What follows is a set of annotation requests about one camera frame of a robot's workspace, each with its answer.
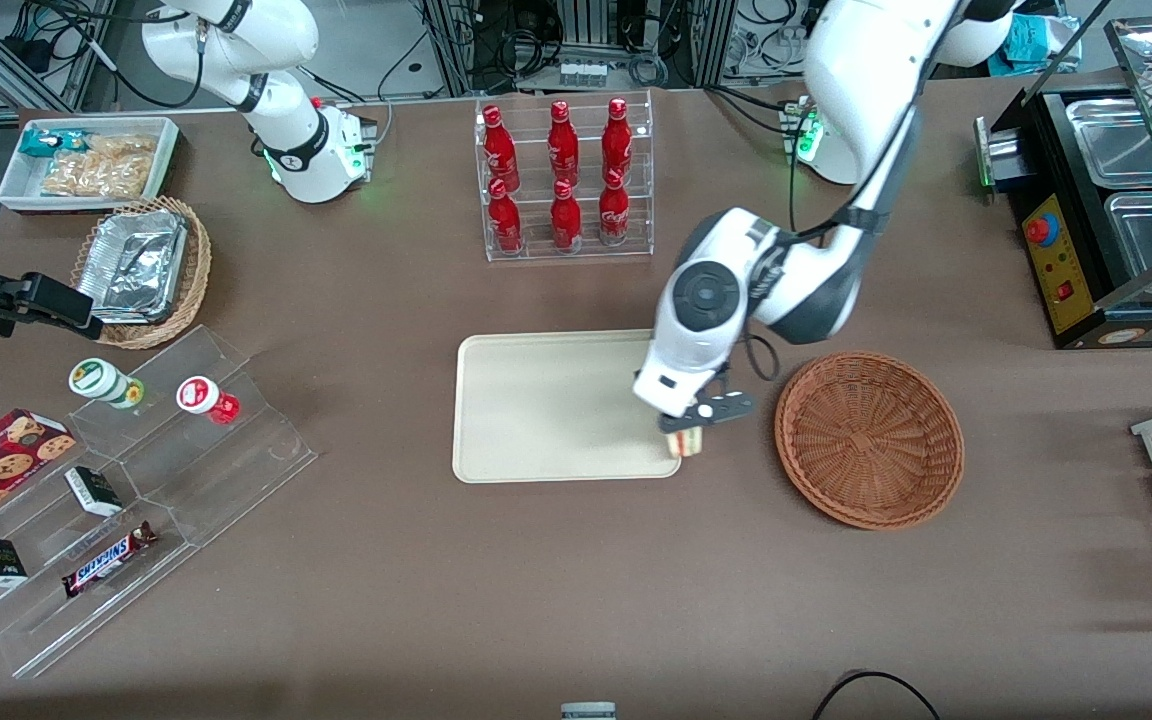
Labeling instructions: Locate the aluminium foil tray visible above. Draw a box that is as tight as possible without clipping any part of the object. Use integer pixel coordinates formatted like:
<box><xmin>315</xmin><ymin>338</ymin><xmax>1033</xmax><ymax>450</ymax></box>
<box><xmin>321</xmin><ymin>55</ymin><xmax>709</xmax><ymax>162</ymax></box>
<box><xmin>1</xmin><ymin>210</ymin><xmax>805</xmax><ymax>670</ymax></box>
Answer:
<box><xmin>76</xmin><ymin>209</ymin><xmax>190</xmax><ymax>324</ymax></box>

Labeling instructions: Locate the cream plastic tray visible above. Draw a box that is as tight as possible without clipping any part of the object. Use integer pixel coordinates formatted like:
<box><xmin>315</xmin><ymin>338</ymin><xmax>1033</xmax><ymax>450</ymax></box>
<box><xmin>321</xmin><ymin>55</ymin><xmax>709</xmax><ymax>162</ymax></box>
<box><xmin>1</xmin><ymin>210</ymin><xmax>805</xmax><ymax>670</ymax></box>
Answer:
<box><xmin>452</xmin><ymin>330</ymin><xmax>683</xmax><ymax>484</ymax></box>

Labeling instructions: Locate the light wicker basket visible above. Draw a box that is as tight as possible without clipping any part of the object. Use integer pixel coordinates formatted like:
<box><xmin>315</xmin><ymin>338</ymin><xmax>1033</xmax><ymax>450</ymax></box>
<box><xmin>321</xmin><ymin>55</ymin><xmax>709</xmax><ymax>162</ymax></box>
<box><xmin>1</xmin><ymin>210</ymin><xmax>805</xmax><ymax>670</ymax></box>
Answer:
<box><xmin>70</xmin><ymin>195</ymin><xmax>213</xmax><ymax>350</ymax></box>

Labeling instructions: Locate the brown wicker basket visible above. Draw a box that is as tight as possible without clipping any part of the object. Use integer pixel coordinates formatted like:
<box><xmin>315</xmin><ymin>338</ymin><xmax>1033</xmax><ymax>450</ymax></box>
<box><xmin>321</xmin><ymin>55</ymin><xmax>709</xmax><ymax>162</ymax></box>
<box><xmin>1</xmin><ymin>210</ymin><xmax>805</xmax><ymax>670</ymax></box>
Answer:
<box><xmin>774</xmin><ymin>352</ymin><xmax>966</xmax><ymax>531</ymax></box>

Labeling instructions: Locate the green sunflower yogurt bottle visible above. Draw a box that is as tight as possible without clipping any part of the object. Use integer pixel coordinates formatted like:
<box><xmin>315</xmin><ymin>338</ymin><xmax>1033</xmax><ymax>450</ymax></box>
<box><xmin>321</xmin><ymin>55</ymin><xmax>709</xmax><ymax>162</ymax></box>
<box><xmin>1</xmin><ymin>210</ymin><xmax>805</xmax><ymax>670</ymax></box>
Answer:
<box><xmin>69</xmin><ymin>358</ymin><xmax>146</xmax><ymax>412</ymax></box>

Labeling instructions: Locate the white plastic snack bin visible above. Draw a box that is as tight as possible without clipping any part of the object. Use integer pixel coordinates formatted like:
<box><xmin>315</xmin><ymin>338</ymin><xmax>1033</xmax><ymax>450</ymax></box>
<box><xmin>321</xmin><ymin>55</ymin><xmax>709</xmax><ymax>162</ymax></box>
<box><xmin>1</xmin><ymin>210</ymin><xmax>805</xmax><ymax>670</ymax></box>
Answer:
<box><xmin>0</xmin><ymin>115</ymin><xmax>181</xmax><ymax>215</ymax></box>

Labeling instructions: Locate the clear bag of crackers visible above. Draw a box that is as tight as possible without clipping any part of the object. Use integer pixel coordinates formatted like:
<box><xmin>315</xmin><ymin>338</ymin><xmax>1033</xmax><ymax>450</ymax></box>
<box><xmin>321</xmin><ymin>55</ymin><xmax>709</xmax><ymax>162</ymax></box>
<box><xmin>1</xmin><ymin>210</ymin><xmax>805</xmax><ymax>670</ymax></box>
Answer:
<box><xmin>40</xmin><ymin>134</ymin><xmax>159</xmax><ymax>198</ymax></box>

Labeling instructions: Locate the teal snack packet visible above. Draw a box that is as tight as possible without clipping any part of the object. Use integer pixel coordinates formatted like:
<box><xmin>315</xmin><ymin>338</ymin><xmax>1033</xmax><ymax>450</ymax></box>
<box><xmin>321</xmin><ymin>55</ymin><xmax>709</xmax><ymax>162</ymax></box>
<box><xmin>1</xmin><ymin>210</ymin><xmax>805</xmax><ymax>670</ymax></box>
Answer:
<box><xmin>19</xmin><ymin>127</ymin><xmax>89</xmax><ymax>158</ymax></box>

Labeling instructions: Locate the red strawberry yogurt bottle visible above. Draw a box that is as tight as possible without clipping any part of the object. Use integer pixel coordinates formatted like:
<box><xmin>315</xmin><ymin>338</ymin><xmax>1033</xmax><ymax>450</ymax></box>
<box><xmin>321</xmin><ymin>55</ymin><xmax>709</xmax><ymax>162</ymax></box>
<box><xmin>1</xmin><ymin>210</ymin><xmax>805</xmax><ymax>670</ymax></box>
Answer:
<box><xmin>176</xmin><ymin>375</ymin><xmax>241</xmax><ymax>425</ymax></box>

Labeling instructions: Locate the red cola bottle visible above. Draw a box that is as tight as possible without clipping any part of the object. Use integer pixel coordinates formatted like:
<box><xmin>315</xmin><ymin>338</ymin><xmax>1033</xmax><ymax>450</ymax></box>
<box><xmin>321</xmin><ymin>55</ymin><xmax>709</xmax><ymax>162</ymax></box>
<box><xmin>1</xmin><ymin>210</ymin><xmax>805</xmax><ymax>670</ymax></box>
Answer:
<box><xmin>598</xmin><ymin>170</ymin><xmax>631</xmax><ymax>247</ymax></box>
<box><xmin>602</xmin><ymin>97</ymin><xmax>633</xmax><ymax>186</ymax></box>
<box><xmin>550</xmin><ymin>178</ymin><xmax>583</xmax><ymax>251</ymax></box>
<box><xmin>482</xmin><ymin>104</ymin><xmax>521</xmax><ymax>193</ymax></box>
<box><xmin>488</xmin><ymin>178</ymin><xmax>524</xmax><ymax>254</ymax></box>
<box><xmin>547</xmin><ymin>100</ymin><xmax>580</xmax><ymax>188</ymax></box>

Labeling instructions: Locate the clear acrylic stepped shelf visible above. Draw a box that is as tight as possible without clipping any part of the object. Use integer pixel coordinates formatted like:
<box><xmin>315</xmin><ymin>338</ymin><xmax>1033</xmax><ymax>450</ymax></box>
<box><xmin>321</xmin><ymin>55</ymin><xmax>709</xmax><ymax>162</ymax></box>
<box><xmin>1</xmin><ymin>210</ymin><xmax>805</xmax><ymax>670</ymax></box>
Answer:
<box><xmin>0</xmin><ymin>325</ymin><xmax>319</xmax><ymax>681</ymax></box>

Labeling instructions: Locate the clear acrylic bottle rack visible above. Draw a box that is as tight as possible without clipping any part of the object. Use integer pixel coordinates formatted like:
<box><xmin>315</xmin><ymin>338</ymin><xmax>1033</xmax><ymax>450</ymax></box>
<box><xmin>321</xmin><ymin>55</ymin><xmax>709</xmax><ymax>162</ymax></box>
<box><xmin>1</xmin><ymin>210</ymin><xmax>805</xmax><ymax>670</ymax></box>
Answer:
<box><xmin>475</xmin><ymin>90</ymin><xmax>655</xmax><ymax>264</ymax></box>

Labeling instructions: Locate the Snickers chocolate bar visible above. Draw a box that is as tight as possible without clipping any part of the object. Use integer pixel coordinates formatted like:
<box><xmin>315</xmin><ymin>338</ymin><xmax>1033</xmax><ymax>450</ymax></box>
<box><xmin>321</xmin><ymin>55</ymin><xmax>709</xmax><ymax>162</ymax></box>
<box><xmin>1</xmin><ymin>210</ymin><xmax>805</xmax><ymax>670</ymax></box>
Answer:
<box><xmin>61</xmin><ymin>520</ymin><xmax>159</xmax><ymax>599</ymax></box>

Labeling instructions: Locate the black food warmer appliance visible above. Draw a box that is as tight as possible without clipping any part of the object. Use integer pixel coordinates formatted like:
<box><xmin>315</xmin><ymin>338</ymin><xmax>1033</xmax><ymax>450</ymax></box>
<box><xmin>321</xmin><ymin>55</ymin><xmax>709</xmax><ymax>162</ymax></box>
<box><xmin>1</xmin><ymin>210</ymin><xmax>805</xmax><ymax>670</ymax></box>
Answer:
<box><xmin>974</xmin><ymin>75</ymin><xmax>1152</xmax><ymax>351</ymax></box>

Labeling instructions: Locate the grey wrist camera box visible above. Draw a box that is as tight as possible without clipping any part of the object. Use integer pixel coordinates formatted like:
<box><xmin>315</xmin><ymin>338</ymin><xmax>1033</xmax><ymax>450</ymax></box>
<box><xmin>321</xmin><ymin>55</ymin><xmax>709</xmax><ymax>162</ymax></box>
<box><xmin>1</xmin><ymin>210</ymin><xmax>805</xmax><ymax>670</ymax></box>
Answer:
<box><xmin>693</xmin><ymin>390</ymin><xmax>759</xmax><ymax>429</ymax></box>

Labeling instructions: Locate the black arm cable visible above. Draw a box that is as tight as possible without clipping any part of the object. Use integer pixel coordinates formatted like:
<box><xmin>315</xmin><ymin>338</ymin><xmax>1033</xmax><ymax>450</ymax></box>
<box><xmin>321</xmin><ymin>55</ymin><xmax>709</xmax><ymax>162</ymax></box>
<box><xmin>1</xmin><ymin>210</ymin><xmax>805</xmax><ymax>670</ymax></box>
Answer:
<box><xmin>786</xmin><ymin>100</ymin><xmax>882</xmax><ymax>246</ymax></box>

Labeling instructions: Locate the glass guard with metal frame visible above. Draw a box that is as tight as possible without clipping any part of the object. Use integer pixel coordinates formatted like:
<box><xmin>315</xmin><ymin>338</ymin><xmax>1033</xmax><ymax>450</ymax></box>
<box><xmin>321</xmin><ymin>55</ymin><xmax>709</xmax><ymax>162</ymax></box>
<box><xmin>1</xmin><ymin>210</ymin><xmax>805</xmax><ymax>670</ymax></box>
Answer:
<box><xmin>1021</xmin><ymin>0</ymin><xmax>1152</xmax><ymax>311</ymax></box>

